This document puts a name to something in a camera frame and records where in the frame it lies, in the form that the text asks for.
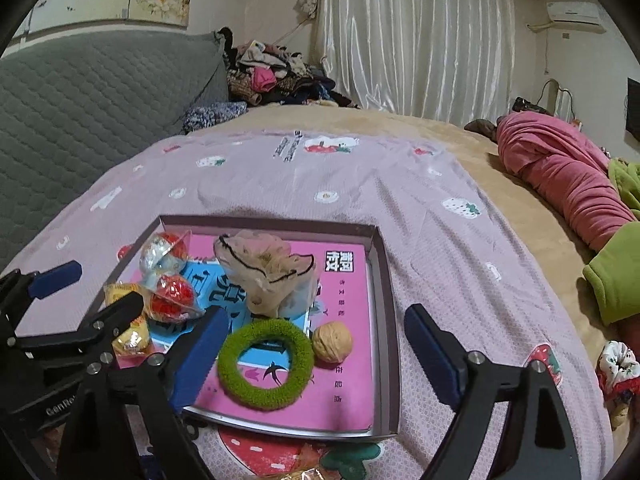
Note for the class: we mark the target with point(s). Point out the white satin curtain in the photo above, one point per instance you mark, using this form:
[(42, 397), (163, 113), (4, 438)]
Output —
[(415, 35)]

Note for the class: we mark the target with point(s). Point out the pile of clothes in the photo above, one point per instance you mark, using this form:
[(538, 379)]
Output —
[(270, 75)]

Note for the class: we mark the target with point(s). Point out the black bag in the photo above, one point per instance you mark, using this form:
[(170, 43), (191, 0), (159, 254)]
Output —
[(527, 105)]

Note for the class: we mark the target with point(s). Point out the black flat television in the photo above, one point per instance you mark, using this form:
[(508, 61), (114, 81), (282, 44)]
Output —
[(634, 110)]

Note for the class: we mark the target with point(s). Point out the red white egg-shaped snack packet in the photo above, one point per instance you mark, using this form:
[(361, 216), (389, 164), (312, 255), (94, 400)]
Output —
[(172, 297)]

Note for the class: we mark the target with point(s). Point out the yellow cracker packet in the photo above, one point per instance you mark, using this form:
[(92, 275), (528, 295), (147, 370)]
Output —
[(305, 475)]

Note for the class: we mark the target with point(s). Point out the white air conditioner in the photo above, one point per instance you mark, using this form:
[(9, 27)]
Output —
[(572, 12)]

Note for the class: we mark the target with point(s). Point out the white metal rack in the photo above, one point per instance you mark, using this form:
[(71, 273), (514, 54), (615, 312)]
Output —
[(557, 95)]

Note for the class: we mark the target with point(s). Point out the clear wrapped snack packet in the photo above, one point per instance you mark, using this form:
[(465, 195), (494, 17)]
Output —
[(162, 250)]

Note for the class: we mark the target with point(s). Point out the beige hair scrunchie in bag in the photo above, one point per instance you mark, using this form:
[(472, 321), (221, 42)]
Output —
[(265, 270)]

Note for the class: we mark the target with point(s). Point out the green fleece blanket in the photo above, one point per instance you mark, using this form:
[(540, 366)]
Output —
[(615, 270)]

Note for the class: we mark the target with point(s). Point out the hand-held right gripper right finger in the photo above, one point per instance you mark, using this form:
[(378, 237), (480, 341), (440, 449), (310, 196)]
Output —
[(430, 355)]

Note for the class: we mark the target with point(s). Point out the brown cloth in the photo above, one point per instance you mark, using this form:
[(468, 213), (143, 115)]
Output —
[(480, 127)]

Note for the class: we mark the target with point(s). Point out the floral print scrunchie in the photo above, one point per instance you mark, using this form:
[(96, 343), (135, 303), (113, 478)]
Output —
[(617, 365)]

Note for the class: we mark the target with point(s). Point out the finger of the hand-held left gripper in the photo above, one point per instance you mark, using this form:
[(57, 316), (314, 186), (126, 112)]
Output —
[(115, 312), (55, 275)]

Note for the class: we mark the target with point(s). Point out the pink lined cardboard box tray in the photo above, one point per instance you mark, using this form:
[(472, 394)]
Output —
[(345, 360)]

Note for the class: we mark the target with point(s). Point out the lilac strawberry print blanket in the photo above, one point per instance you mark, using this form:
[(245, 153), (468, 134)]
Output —
[(350, 185)]

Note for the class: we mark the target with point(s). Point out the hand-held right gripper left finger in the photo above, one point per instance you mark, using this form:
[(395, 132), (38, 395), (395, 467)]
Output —
[(200, 355)]

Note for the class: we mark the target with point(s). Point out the dark floral cloth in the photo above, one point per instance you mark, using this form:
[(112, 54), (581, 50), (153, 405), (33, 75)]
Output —
[(210, 115)]

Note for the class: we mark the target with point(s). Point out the pink quilt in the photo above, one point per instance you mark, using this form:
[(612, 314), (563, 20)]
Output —
[(555, 170)]

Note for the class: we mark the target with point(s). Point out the golden pastry packet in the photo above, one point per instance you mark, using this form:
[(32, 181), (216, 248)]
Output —
[(132, 337)]

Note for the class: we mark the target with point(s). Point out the grey quilted headboard cover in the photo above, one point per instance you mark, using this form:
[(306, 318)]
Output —
[(75, 110)]

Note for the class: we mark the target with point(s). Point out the walnut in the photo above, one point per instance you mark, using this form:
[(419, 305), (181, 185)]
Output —
[(332, 342)]

